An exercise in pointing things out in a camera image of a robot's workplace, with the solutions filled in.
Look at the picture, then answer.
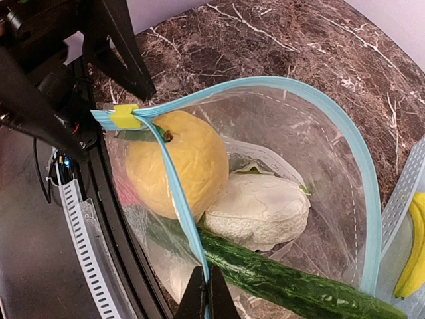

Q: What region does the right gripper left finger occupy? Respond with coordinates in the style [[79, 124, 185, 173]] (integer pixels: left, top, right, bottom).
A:
[[173, 266, 208, 319]]

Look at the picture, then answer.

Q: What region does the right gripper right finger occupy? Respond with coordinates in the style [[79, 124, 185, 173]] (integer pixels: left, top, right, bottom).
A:
[[207, 266, 239, 319]]

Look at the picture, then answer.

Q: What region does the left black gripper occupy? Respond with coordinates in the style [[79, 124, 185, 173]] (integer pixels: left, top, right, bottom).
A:
[[1, 0, 156, 162]]

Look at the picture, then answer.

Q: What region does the green cucumber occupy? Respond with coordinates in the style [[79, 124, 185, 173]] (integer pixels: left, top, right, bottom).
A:
[[145, 215, 408, 319]]

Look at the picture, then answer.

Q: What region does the white cauliflower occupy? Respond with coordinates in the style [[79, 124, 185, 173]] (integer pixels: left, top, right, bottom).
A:
[[203, 173, 311, 251]]

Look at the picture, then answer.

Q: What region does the clear zip top bag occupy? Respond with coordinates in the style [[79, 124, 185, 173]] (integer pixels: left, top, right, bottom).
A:
[[93, 77, 386, 318]]

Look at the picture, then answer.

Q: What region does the orange fruit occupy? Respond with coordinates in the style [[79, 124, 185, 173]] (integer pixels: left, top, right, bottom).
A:
[[126, 110, 229, 221]]

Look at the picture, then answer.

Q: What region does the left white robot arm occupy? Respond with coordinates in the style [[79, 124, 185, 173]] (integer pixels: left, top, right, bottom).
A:
[[1, 1, 156, 161]]

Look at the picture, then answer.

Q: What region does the light blue plastic basket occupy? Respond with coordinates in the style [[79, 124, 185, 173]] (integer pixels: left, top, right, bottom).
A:
[[376, 139, 424, 318]]

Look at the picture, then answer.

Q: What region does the yellow banana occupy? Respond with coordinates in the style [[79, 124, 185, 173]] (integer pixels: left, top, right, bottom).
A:
[[394, 193, 424, 298]]

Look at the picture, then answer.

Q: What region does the white slotted cable duct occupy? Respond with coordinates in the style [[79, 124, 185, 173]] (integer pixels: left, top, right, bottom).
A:
[[52, 148, 121, 318]]

